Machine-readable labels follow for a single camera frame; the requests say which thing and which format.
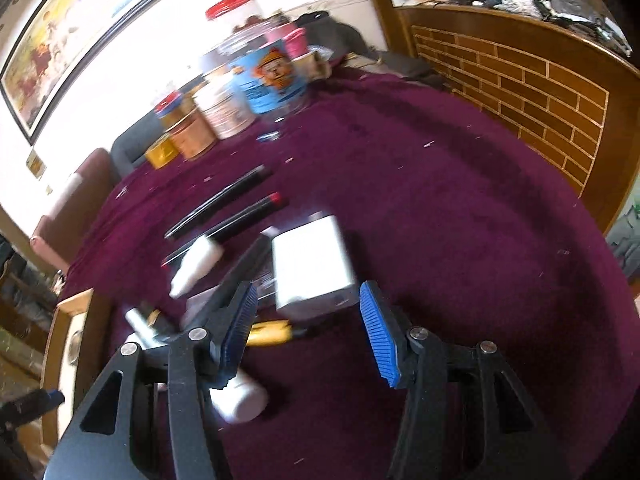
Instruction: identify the white tube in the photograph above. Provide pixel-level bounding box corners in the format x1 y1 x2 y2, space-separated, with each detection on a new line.
169 236 223 298

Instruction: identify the beige cup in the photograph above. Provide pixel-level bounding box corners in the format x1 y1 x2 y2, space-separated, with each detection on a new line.
292 50 331 81

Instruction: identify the pink cup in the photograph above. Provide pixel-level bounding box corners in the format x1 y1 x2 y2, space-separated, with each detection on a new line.
265 25 308 61

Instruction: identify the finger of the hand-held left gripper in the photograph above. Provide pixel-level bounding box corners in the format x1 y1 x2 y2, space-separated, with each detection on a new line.
0 389 66 428

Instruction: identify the clear jar with blue label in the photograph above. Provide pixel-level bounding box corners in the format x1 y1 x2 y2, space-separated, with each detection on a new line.
220 22 308 121

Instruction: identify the grey chair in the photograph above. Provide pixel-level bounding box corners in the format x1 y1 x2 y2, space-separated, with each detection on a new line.
111 107 166 178

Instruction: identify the white bottle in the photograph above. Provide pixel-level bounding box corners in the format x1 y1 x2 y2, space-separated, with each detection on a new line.
210 367 270 425

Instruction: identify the yellow utility knife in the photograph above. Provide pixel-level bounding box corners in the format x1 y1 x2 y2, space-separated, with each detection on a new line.
245 321 296 347

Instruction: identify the silver metal cylinder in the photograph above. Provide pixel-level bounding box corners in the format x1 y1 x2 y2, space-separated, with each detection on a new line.
125 307 171 348

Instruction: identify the cardboard box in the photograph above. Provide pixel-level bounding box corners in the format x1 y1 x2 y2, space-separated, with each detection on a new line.
40 287 111 461

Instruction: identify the black marker with grey ends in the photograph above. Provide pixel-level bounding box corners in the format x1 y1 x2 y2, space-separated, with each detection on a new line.
164 164 273 241

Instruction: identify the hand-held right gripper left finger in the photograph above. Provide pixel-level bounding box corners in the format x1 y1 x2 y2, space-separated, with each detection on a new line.
45 280 261 480

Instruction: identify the pinkish brown chair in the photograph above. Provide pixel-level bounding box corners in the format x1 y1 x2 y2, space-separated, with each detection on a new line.
30 147 121 276

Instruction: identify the dark wooden glass cabinet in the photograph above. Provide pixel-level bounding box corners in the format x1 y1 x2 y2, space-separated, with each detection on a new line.
0 232 66 386

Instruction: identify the framed painting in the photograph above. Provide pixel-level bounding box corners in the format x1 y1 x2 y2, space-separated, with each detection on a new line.
0 0 173 146

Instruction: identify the black marker with red tip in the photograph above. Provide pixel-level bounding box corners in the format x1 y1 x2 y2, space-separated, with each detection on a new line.
161 192 288 267

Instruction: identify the wooden brick-pattern counter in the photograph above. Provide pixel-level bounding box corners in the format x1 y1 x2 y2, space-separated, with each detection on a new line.
357 0 640 233

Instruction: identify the brown jar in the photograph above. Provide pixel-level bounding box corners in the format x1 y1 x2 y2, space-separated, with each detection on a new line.
170 105 218 161

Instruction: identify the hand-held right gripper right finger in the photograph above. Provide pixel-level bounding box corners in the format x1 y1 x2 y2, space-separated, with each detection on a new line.
359 280 566 480

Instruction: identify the white charger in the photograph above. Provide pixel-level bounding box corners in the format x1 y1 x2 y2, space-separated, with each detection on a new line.
270 214 358 322

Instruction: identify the yellow tape roll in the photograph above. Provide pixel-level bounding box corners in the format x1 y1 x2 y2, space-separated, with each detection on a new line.
145 132 180 170

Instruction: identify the small jar with red lid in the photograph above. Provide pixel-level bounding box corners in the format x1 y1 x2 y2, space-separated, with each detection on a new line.
154 91 196 131

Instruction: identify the clear jar with red lid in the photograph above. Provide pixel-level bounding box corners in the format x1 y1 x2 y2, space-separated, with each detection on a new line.
205 0 266 36

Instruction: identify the white jar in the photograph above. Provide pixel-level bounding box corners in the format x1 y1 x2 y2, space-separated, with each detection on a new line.
192 72 256 140

